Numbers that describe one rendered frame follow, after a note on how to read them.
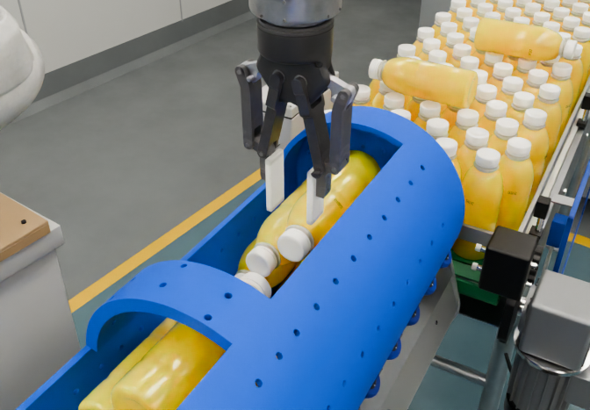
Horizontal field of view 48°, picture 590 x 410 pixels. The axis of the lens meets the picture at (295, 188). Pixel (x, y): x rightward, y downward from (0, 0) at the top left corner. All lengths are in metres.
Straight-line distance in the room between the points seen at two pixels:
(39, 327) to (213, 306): 0.67
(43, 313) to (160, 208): 1.72
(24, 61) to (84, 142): 2.34
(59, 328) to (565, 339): 0.90
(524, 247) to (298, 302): 0.54
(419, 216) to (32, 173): 2.67
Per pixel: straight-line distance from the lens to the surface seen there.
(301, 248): 0.79
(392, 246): 0.77
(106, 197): 3.05
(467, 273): 1.20
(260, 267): 0.85
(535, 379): 1.34
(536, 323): 1.25
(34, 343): 1.26
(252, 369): 0.59
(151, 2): 4.41
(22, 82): 1.20
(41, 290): 1.21
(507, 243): 1.10
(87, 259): 2.71
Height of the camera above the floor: 1.65
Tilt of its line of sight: 34 degrees down
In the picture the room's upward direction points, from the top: straight up
